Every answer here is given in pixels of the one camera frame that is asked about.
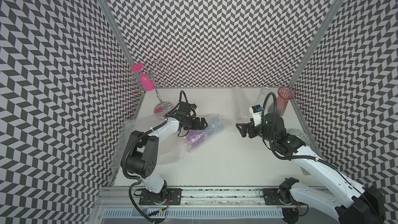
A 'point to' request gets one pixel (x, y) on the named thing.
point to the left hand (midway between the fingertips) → (200, 126)
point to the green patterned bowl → (302, 136)
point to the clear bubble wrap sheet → (171, 146)
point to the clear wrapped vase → (242, 102)
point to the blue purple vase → (195, 139)
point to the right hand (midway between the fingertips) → (244, 125)
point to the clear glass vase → (263, 93)
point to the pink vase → (284, 94)
